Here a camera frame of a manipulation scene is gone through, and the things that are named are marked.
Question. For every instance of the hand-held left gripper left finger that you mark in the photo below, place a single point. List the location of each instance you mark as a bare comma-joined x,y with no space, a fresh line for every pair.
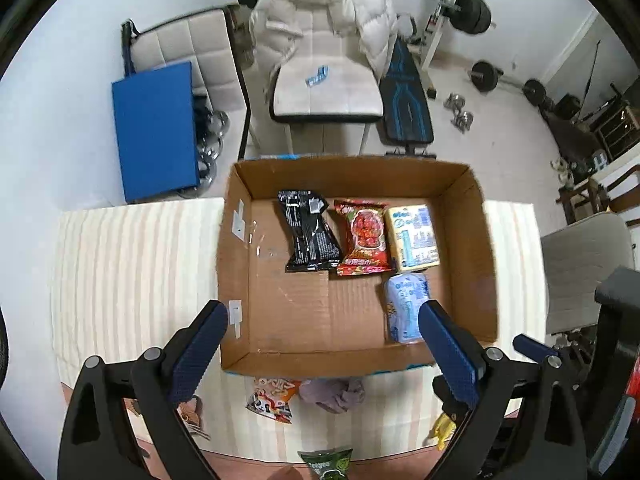
200,347

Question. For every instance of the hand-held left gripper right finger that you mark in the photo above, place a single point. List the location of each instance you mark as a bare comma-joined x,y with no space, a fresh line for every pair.
450,350

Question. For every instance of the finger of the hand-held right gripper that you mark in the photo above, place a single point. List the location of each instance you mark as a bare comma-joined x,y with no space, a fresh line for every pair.
527,346

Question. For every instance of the light blue tissue pack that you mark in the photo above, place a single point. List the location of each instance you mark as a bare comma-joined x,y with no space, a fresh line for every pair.
405,305

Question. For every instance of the cardboard box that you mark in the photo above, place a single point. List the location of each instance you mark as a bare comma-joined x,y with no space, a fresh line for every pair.
310,320

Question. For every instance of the beige armchair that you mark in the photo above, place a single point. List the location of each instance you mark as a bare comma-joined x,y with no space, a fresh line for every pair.
580,260

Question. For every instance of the brown printed packet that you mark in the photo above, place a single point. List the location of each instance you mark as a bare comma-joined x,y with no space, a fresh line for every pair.
191,412

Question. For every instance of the small yellow packet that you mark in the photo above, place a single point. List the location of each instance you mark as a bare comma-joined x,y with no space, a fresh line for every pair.
443,430

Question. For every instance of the orange and white snack packet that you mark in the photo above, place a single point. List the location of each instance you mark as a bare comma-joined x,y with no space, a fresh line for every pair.
270,397

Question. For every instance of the striped beige tablecloth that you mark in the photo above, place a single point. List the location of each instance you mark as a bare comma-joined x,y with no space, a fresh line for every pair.
125,270

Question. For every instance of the yellow tissue pack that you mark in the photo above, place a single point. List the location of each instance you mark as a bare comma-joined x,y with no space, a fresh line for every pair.
412,237

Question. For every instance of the dark wooden furniture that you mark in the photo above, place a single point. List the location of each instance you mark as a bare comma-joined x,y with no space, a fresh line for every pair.
617,185

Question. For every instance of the purple crumpled cloth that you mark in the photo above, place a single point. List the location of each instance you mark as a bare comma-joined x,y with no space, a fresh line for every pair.
332,394

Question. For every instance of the red snack packet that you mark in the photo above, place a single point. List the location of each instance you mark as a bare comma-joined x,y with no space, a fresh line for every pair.
365,237

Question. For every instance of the black snack packet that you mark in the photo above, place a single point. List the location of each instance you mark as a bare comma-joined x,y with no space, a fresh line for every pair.
310,232

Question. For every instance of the green snack packet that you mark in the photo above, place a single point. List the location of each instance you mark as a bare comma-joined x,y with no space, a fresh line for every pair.
327,464

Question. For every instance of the chrome dumbbell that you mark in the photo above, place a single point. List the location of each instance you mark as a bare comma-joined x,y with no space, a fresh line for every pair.
462,121
454,101
207,157
217,125

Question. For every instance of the blue padded board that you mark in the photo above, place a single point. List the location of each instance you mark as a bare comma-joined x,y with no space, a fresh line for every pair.
152,130

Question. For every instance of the black and blue weight bench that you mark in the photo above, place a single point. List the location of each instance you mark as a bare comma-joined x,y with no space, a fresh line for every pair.
405,100

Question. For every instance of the short barbell with black plates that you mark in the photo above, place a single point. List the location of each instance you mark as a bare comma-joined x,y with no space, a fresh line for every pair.
485,75

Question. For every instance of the beige chair with dark trim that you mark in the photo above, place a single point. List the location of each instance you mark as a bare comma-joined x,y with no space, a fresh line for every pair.
325,97

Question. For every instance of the small blue striped packet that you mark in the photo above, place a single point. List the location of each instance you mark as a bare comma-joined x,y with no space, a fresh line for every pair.
316,76

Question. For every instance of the beige quilted chair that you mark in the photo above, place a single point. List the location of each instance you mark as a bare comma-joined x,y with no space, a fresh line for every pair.
190,45

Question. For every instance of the white barbell rack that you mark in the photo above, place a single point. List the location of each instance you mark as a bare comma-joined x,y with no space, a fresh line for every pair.
439,30

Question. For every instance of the white down jacket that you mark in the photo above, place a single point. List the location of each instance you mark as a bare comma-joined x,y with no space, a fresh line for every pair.
365,15

